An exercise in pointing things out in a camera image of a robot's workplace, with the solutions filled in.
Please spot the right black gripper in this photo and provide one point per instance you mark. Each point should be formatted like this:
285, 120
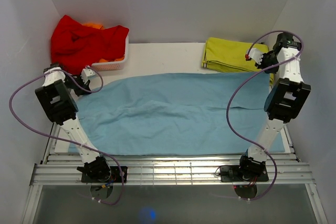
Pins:
262, 65

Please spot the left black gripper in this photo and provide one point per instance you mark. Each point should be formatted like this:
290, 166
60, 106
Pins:
84, 86

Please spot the light blue trousers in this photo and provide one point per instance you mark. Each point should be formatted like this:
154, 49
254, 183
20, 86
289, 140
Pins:
179, 114

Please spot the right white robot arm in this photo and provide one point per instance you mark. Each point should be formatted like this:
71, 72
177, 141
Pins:
284, 101

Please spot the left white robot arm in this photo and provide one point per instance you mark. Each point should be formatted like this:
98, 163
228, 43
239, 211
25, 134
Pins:
60, 107

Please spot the folded yellow trousers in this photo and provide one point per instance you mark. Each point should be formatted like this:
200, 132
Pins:
226, 56

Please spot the red garment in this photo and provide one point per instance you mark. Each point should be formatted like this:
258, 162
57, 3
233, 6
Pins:
75, 46

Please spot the white perforated basket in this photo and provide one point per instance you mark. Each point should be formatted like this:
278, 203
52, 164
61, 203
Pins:
113, 65

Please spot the orange garment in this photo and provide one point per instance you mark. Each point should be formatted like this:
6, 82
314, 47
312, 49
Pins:
94, 25

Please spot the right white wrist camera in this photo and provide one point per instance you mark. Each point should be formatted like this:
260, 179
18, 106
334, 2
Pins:
255, 55

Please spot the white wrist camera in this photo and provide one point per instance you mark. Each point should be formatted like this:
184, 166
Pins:
255, 55
87, 74

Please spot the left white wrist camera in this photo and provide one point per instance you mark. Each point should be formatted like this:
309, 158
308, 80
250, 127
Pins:
87, 74

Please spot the aluminium rail frame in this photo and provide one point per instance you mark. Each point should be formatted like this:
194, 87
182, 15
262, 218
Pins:
58, 167

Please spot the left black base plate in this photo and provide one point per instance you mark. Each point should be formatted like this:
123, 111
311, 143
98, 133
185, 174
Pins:
115, 176

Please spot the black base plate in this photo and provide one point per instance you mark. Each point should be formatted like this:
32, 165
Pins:
115, 176
233, 173

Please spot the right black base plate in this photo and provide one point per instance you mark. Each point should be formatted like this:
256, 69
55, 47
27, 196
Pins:
233, 173

